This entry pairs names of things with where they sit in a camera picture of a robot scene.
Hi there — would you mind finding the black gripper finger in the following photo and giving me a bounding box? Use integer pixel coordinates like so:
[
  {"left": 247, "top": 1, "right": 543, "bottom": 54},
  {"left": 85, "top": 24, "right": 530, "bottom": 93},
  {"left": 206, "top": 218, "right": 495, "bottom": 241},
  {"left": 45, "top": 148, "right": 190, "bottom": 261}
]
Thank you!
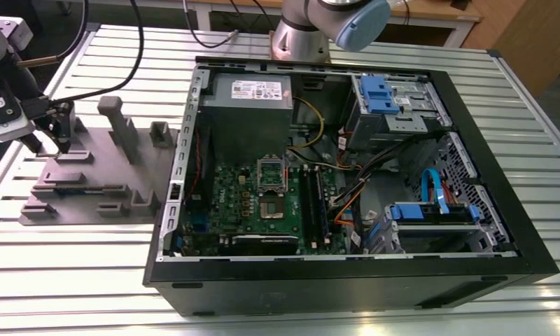
[
  {"left": 49, "top": 99, "right": 79, "bottom": 155},
  {"left": 20, "top": 130, "right": 44, "bottom": 156}
]

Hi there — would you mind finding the CPU socket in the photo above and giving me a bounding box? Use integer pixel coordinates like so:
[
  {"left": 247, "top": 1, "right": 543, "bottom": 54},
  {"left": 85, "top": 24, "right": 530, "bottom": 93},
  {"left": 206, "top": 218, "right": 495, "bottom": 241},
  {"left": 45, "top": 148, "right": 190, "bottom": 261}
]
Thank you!
[{"left": 260, "top": 193, "right": 288, "bottom": 221}]

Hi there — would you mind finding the grey parts rack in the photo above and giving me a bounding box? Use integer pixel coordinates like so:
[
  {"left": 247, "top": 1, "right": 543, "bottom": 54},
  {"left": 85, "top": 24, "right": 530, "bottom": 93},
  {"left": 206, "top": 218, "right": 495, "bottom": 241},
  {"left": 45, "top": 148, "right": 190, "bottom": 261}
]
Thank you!
[{"left": 17, "top": 96, "right": 182, "bottom": 227}]

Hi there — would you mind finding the grey power supply unit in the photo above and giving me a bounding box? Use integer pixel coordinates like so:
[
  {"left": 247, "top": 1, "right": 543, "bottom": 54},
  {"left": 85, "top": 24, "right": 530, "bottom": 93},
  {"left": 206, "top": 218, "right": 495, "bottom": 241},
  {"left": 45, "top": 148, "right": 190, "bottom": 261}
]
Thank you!
[{"left": 200, "top": 72, "right": 295, "bottom": 157}]

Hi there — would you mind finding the green motherboard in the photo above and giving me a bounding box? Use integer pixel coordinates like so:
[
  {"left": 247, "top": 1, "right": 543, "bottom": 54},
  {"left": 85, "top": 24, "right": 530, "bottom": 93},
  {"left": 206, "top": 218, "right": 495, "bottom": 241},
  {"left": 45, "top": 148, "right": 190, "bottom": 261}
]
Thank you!
[{"left": 182, "top": 153, "right": 351, "bottom": 256}]

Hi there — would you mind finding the black graphics card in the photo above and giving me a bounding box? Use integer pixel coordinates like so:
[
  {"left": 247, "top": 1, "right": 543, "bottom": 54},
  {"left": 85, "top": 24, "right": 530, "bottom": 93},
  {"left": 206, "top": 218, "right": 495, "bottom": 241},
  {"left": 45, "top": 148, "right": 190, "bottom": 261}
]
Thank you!
[{"left": 219, "top": 233, "right": 300, "bottom": 256}]

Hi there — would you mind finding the black RAM slot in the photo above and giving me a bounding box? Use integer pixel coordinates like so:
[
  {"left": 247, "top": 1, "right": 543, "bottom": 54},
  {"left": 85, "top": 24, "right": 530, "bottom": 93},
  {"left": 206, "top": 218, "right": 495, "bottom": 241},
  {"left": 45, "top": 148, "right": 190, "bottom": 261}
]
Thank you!
[
  {"left": 312, "top": 167, "right": 332, "bottom": 246},
  {"left": 300, "top": 167, "right": 319, "bottom": 248}
]

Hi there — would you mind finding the silver drive cage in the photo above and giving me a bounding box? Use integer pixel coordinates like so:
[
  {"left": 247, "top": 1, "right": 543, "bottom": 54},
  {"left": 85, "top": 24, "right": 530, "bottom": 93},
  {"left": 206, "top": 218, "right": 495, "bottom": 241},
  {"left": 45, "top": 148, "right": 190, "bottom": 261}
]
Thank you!
[{"left": 344, "top": 72, "right": 454, "bottom": 151}]

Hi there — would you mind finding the black PC case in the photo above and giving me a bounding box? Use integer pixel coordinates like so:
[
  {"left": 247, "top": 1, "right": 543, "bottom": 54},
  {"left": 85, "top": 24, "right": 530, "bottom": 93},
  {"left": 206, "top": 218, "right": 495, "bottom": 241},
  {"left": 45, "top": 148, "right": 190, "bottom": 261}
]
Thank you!
[{"left": 142, "top": 55, "right": 560, "bottom": 318}]

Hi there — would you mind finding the hard disk in blue carrier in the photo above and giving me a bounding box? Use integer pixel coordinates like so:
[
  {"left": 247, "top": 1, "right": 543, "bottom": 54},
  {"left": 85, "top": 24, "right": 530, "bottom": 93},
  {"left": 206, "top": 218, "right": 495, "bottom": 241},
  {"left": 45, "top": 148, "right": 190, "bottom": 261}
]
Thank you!
[{"left": 387, "top": 202, "right": 480, "bottom": 225}]

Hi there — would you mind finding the silver disk bay cage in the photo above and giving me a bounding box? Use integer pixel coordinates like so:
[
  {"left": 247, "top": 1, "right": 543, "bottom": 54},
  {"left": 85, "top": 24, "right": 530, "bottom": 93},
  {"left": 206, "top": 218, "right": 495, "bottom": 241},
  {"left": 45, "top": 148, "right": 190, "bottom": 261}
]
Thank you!
[{"left": 362, "top": 202, "right": 518, "bottom": 256}]

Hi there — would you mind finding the wooden cabinet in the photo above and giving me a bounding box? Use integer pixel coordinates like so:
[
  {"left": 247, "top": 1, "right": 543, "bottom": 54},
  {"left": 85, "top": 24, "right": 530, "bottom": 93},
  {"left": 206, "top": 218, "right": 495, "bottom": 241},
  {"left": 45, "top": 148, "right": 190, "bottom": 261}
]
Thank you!
[{"left": 464, "top": 0, "right": 560, "bottom": 95}]

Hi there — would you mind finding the black cable brass plug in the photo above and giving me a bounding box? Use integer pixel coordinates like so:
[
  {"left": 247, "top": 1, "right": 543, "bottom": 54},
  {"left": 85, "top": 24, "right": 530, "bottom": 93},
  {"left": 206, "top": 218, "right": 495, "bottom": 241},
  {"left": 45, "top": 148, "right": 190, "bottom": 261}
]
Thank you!
[{"left": 17, "top": 0, "right": 95, "bottom": 69}]

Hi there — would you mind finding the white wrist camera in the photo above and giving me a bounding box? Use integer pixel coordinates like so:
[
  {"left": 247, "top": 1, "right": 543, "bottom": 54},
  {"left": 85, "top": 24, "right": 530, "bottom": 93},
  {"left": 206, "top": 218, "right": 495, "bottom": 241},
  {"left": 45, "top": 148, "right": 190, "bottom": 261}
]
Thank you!
[{"left": 0, "top": 93, "right": 35, "bottom": 143}]

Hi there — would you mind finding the grey boxy wrist camera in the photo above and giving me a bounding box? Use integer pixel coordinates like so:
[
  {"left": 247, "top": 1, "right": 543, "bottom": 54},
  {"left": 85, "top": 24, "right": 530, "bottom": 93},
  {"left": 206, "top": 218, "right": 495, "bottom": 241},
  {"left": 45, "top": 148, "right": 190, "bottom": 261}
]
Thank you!
[{"left": 0, "top": 16, "right": 35, "bottom": 47}]

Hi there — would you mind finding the thick black camera cable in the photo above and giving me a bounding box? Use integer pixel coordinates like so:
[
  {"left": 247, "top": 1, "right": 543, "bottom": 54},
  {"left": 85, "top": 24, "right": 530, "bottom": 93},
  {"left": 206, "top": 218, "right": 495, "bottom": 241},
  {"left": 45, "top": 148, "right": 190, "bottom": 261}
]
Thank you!
[{"left": 48, "top": 0, "right": 146, "bottom": 105}]

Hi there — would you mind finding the thin cable silver plug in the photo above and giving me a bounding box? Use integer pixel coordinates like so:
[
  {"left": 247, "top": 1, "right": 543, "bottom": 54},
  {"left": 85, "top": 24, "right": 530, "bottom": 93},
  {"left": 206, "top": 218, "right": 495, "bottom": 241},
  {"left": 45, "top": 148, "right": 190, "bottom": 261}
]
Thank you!
[{"left": 182, "top": 0, "right": 242, "bottom": 50}]

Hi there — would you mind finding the yellow wire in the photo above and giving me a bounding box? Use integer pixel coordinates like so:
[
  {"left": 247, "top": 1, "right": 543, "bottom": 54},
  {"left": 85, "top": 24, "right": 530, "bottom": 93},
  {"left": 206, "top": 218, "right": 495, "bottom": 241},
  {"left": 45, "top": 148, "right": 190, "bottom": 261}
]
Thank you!
[{"left": 288, "top": 97, "right": 326, "bottom": 151}]

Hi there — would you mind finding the orange wire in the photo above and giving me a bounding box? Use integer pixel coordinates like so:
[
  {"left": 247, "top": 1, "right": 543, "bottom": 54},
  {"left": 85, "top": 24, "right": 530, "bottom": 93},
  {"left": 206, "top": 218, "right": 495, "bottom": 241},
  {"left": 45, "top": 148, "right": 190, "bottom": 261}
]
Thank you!
[{"left": 334, "top": 199, "right": 356, "bottom": 225}]

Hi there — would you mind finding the blue plastic drive bracket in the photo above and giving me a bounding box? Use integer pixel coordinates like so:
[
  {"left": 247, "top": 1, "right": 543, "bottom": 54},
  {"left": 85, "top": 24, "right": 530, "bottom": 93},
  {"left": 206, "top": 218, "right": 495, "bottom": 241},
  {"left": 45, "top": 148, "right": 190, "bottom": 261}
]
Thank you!
[{"left": 359, "top": 75, "right": 400, "bottom": 115}]

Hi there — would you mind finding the black cable bundle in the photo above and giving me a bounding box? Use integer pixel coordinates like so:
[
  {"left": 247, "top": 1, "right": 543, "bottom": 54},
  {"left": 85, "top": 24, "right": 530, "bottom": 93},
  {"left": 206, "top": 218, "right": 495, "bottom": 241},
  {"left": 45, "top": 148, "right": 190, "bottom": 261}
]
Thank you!
[{"left": 331, "top": 134, "right": 443, "bottom": 207}]

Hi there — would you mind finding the blue flat wire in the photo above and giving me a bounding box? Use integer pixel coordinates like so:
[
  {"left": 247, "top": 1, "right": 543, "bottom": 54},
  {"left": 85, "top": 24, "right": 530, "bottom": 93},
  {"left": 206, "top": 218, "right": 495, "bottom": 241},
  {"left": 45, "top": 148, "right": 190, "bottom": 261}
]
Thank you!
[{"left": 422, "top": 167, "right": 450, "bottom": 215}]

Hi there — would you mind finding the wooden desk white frame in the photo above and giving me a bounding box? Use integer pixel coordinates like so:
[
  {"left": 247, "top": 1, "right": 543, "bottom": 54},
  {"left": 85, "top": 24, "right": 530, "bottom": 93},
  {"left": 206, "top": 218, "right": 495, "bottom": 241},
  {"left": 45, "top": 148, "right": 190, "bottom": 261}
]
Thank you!
[{"left": 391, "top": 0, "right": 486, "bottom": 48}]

